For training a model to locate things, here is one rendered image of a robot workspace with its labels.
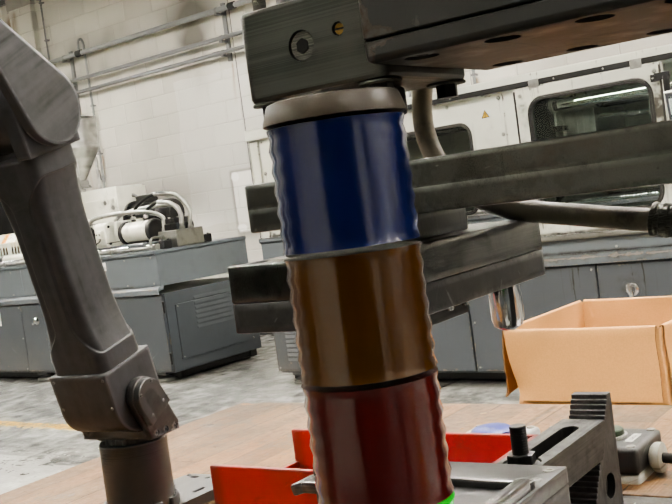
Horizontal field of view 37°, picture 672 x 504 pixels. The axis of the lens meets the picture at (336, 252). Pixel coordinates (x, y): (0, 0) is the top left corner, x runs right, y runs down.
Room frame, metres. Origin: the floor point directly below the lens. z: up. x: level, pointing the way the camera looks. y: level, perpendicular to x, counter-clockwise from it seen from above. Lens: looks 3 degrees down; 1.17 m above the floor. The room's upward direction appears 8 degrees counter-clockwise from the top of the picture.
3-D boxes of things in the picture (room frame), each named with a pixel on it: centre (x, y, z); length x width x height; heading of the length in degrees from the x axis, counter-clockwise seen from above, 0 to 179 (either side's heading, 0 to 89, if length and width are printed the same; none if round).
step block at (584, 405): (0.77, -0.17, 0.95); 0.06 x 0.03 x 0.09; 145
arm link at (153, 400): (0.92, 0.21, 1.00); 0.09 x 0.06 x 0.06; 60
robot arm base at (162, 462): (0.93, 0.21, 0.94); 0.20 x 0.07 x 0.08; 145
